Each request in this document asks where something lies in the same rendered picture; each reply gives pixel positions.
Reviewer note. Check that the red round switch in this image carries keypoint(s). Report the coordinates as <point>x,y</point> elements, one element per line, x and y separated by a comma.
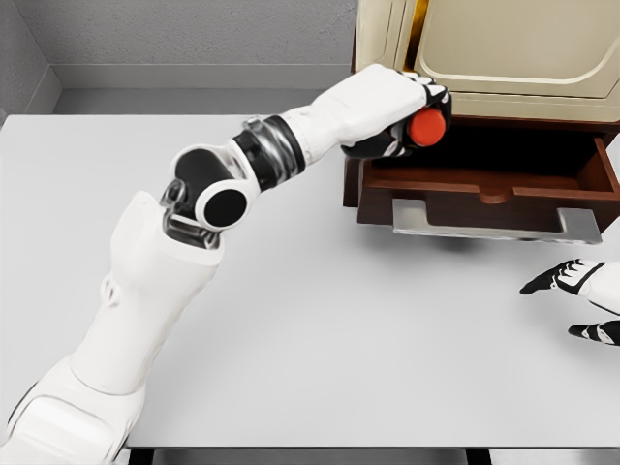
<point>427,127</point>

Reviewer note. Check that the right robot hand striped fingers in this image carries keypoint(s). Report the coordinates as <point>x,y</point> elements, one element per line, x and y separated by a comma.
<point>593,283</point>

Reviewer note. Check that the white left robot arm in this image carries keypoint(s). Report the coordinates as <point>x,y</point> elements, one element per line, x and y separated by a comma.
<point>145,300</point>

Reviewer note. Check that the brown cabinet with cream top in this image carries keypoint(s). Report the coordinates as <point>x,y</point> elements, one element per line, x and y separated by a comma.
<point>508,53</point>

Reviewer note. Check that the left robot hand striped fingers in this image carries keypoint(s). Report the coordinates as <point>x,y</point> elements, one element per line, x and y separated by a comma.
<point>387,104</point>

